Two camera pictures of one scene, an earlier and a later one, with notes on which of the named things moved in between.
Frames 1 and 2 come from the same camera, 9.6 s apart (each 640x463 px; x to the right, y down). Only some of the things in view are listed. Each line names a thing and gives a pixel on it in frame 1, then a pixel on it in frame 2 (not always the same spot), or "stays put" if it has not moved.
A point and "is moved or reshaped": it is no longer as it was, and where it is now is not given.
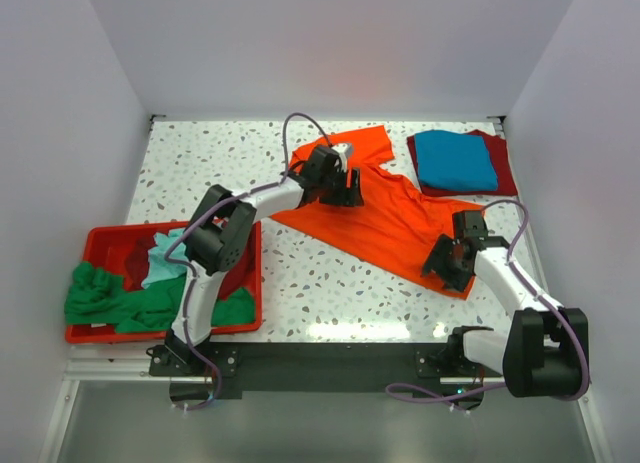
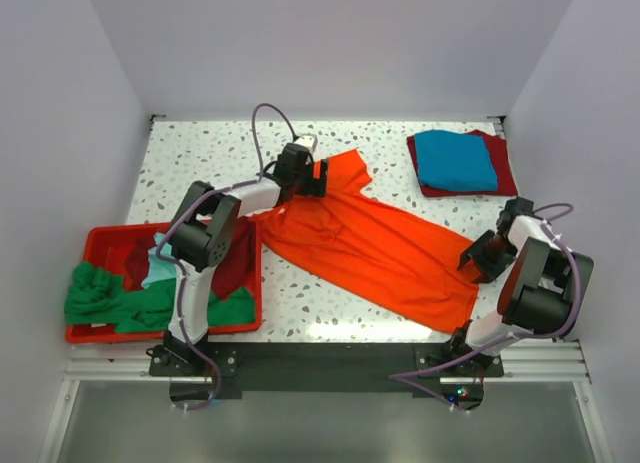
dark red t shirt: x=242 y=276 stays put
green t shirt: x=102 y=299 stays put
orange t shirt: x=394 y=225 is moved or reshaped
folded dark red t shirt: x=497 y=148 stays put
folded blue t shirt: x=450 y=161 stays put
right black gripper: x=445 y=262 to x=482 y=258
